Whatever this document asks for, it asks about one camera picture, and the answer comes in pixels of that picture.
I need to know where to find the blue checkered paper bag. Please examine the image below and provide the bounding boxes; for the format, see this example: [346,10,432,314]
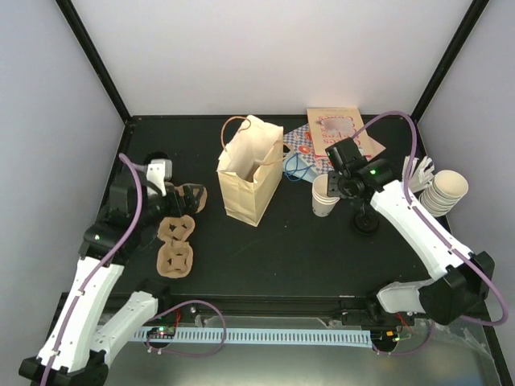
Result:
[283,124,333,175]

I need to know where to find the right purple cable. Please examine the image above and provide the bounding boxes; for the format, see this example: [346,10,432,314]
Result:
[349,110,510,326]

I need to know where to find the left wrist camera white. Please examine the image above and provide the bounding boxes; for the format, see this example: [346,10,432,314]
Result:
[145,158,173,197]

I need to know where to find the pink cakes paper bag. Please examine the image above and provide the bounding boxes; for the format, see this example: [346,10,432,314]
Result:
[307,108,385,160]

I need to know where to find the black lid right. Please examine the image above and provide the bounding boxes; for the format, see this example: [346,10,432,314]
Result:
[352,212,379,236]

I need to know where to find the small circuit board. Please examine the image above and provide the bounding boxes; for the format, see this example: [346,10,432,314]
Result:
[146,326,176,339]

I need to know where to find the white stirrer packets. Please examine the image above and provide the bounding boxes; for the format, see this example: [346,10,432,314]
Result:
[402,156,435,193]

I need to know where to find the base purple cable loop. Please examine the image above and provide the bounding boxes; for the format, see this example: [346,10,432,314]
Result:
[145,299,229,358]

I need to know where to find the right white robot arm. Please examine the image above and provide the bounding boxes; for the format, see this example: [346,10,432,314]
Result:
[326,138,495,325]

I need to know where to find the light blue paper bag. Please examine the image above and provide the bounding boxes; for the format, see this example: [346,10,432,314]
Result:
[282,151,318,183]

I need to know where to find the kraft paper bag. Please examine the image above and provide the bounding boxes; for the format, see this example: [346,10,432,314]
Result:
[216,115,284,227]

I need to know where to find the pulp cup carrier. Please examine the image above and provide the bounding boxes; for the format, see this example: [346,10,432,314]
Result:
[176,183,208,215]
[156,215,196,279]

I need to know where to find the light blue cable duct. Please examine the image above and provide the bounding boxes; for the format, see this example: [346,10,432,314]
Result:
[130,326,372,348]

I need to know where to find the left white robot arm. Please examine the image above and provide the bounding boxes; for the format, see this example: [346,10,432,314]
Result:
[19,183,207,385]

